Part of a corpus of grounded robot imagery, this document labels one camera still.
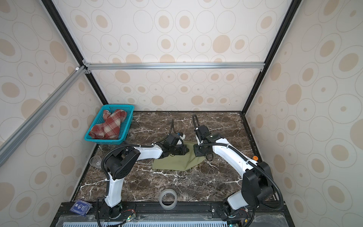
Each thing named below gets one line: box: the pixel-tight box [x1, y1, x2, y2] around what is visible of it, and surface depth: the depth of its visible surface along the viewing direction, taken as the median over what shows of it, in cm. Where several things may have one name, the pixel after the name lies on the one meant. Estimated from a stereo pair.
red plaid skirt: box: [88, 109, 128, 140], surface depth 102 cm
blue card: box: [69, 199, 92, 217], surface depth 75 cm
